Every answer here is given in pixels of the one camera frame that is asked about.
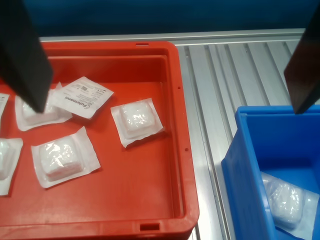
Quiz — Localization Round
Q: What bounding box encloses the clear blister bandage packet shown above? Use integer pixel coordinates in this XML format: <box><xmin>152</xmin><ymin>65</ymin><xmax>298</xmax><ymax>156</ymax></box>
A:
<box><xmin>110</xmin><ymin>98</ymin><xmax>167</xmax><ymax>149</ymax></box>
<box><xmin>30</xmin><ymin>125</ymin><xmax>102</xmax><ymax>189</ymax></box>
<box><xmin>14</xmin><ymin>82</ymin><xmax>74</xmax><ymax>132</ymax></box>
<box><xmin>260</xmin><ymin>171</ymin><xmax>320</xmax><ymax>240</ymax></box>
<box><xmin>0</xmin><ymin>137</ymin><xmax>24</xmax><ymax>197</ymax></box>

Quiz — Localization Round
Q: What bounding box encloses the blue fabric backdrop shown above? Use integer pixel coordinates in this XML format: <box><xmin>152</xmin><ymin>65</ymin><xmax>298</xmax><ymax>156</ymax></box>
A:
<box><xmin>23</xmin><ymin>0</ymin><xmax>320</xmax><ymax>38</ymax></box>

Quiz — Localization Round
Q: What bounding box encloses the red plastic crate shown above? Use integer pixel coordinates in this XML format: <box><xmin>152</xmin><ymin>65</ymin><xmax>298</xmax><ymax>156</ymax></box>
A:
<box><xmin>0</xmin><ymin>40</ymin><xmax>201</xmax><ymax>240</ymax></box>

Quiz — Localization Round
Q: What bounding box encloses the printed white bandage packet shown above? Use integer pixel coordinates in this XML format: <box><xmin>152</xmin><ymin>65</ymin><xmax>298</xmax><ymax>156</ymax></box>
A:
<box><xmin>0</xmin><ymin>93</ymin><xmax>11</xmax><ymax>122</ymax></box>
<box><xmin>51</xmin><ymin>76</ymin><xmax>115</xmax><ymax>120</ymax></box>

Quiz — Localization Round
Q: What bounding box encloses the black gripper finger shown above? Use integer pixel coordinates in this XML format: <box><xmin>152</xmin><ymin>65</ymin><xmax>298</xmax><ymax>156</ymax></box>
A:
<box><xmin>0</xmin><ymin>0</ymin><xmax>55</xmax><ymax>114</ymax></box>
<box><xmin>284</xmin><ymin>0</ymin><xmax>320</xmax><ymax>115</ymax></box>

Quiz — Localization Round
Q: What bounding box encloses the blue plastic bin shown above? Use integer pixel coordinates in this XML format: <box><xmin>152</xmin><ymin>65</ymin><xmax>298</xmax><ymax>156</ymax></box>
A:
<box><xmin>221</xmin><ymin>104</ymin><xmax>320</xmax><ymax>240</ymax></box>

